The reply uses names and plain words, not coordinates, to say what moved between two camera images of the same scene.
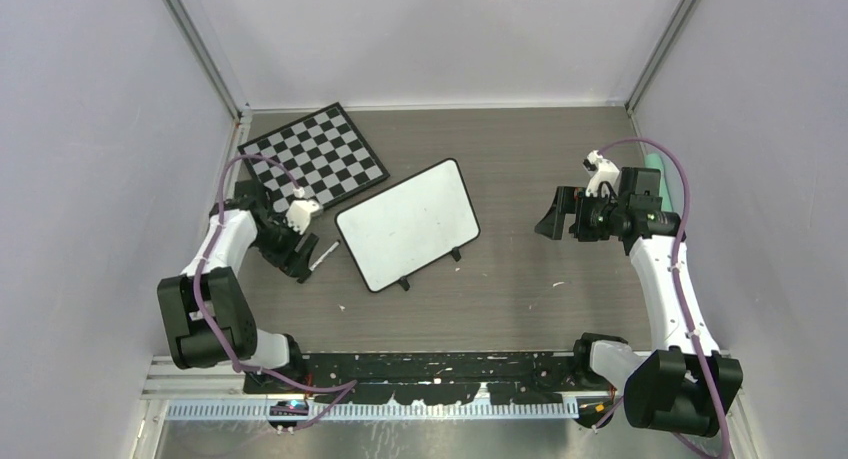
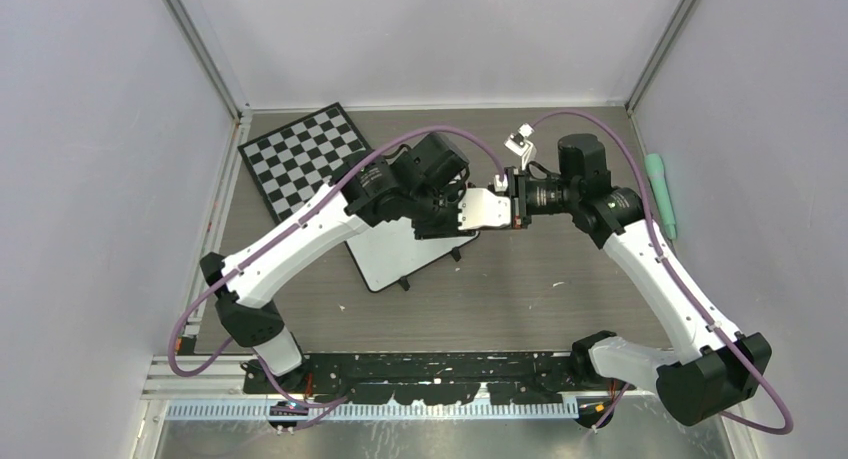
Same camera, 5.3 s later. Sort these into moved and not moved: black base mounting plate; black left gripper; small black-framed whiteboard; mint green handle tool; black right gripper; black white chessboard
Moved: black left gripper; black right gripper
Not moved: black white chessboard; mint green handle tool; black base mounting plate; small black-framed whiteboard
